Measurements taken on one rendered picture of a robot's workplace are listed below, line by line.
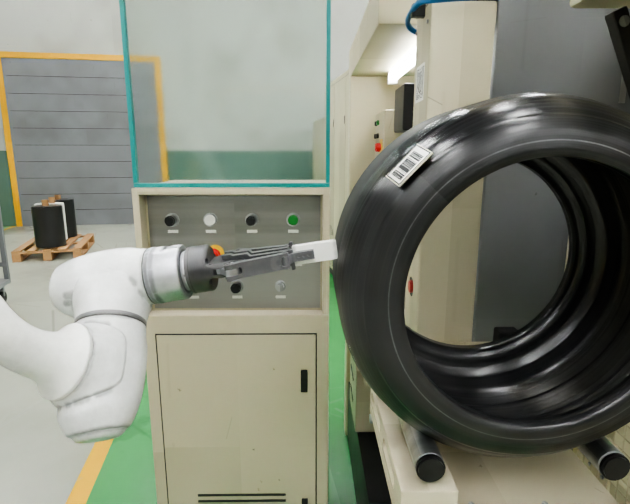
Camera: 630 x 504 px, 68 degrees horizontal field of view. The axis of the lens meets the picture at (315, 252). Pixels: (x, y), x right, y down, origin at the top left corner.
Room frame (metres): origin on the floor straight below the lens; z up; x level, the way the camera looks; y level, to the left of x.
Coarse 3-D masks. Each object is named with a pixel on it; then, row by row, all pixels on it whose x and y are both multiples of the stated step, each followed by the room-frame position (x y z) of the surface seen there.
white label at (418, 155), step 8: (416, 152) 0.63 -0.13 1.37; (424, 152) 0.62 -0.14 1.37; (408, 160) 0.63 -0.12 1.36; (416, 160) 0.62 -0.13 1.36; (424, 160) 0.61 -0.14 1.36; (400, 168) 0.64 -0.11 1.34; (408, 168) 0.62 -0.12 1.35; (416, 168) 0.61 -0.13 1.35; (392, 176) 0.64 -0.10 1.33; (400, 176) 0.62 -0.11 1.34; (408, 176) 0.61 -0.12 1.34; (400, 184) 0.61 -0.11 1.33
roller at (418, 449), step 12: (408, 432) 0.70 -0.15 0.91; (420, 432) 0.68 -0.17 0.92; (408, 444) 0.68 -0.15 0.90; (420, 444) 0.65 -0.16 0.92; (432, 444) 0.65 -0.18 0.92; (420, 456) 0.63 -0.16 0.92; (432, 456) 0.62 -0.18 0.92; (420, 468) 0.62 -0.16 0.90; (432, 468) 0.62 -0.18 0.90; (444, 468) 0.62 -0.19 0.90; (432, 480) 0.62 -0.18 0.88
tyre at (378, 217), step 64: (448, 128) 0.65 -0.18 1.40; (512, 128) 0.62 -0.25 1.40; (576, 128) 0.62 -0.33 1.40; (384, 192) 0.64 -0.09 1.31; (448, 192) 0.61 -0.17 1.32; (576, 192) 0.88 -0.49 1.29; (384, 256) 0.61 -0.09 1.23; (576, 256) 0.88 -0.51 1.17; (384, 320) 0.61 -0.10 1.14; (576, 320) 0.87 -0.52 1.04; (384, 384) 0.63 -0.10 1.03; (448, 384) 0.85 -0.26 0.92; (512, 384) 0.84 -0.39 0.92; (576, 384) 0.77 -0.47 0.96; (512, 448) 0.62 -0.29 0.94
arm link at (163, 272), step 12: (156, 252) 0.70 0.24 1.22; (168, 252) 0.70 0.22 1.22; (180, 252) 0.71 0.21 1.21; (144, 264) 0.69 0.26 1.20; (156, 264) 0.69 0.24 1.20; (168, 264) 0.69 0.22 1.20; (180, 264) 0.70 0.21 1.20; (144, 276) 0.68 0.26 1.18; (156, 276) 0.68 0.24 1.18; (168, 276) 0.68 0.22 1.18; (180, 276) 0.69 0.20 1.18; (156, 288) 0.68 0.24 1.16; (168, 288) 0.68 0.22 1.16; (180, 288) 0.68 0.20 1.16; (156, 300) 0.69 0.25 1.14; (168, 300) 0.70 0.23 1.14
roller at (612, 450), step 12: (588, 444) 0.66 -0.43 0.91; (600, 444) 0.65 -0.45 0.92; (612, 444) 0.65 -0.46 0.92; (588, 456) 0.66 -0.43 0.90; (600, 456) 0.63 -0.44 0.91; (612, 456) 0.62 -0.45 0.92; (624, 456) 0.62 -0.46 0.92; (600, 468) 0.63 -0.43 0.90; (612, 468) 0.62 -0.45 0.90; (624, 468) 0.62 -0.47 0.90; (612, 480) 0.62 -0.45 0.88
